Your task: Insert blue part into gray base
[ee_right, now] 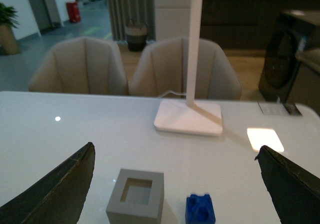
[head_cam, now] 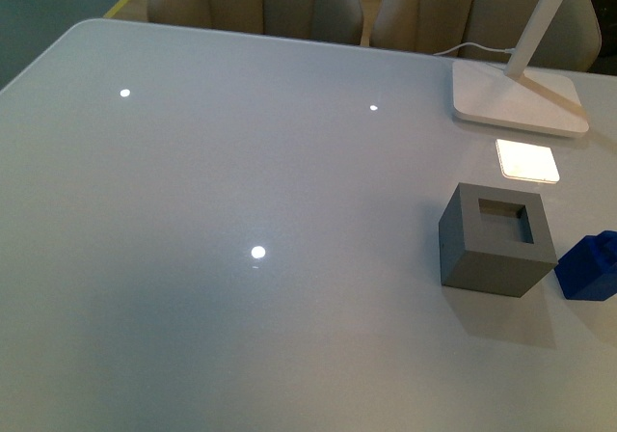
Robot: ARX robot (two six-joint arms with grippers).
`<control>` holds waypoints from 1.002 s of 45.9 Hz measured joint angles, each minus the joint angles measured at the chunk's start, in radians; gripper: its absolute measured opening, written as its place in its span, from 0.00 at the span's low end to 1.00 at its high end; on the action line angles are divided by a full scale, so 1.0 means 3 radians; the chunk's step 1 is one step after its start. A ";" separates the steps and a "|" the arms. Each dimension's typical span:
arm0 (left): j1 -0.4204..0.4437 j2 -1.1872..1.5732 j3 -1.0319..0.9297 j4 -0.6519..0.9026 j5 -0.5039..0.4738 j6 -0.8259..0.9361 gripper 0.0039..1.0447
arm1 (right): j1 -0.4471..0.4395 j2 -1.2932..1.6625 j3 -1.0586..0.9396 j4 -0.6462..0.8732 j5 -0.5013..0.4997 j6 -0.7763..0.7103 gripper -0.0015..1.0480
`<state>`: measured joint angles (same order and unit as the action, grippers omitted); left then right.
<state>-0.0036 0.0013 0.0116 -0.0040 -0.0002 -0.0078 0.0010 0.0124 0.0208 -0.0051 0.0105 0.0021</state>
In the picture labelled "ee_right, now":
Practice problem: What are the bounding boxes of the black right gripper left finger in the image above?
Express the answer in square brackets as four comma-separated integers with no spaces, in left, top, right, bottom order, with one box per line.
[0,142,96,224]

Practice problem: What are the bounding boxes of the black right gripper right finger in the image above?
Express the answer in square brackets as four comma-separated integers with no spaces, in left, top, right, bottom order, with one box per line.
[255,145,320,224]

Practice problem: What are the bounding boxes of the blue plastic block part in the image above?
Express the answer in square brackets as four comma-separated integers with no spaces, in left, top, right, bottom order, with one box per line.
[185,194,216,224]

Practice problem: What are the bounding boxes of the gray square hollow base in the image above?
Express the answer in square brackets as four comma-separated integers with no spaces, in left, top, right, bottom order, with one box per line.
[106,168,165,224]

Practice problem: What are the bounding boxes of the label card on table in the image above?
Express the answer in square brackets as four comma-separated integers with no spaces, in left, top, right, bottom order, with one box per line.
[258,102,302,116]

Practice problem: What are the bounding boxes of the white desk lamp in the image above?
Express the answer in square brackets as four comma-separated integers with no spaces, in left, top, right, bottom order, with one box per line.
[154,0,223,137]

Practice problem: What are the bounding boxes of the left beige upholstered chair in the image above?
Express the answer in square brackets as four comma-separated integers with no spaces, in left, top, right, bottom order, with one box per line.
[28,36,129,96]

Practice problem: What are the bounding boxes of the beige upholstered chair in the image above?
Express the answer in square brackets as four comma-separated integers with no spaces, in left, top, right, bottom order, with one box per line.
[129,36,242,100]
[28,36,129,96]

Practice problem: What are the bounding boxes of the dark washing machine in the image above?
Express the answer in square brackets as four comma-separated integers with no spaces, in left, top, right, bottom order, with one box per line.
[258,9,320,103]

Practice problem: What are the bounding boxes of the green potted plant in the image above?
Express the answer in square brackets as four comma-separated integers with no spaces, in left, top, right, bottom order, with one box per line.
[0,2,20,55]

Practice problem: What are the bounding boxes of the right beige upholstered chair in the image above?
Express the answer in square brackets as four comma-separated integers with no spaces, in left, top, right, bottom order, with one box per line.
[129,36,242,100]

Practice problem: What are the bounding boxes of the dark kitchen cabinet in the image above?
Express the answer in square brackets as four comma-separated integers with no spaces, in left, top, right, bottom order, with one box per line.
[200,0,320,50]

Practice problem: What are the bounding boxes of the red fire extinguisher box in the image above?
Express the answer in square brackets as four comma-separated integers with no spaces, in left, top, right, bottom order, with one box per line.
[66,1,81,23]

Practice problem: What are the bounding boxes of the gray curtain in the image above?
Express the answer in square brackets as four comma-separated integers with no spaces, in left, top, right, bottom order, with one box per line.
[107,0,156,41]

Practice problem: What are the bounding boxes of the white lamp power cable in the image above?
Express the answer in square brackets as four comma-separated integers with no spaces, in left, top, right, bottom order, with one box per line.
[157,90,189,99]

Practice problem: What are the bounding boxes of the woven basket with handles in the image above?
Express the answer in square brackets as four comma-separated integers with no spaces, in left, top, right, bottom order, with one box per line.
[124,19,148,52]

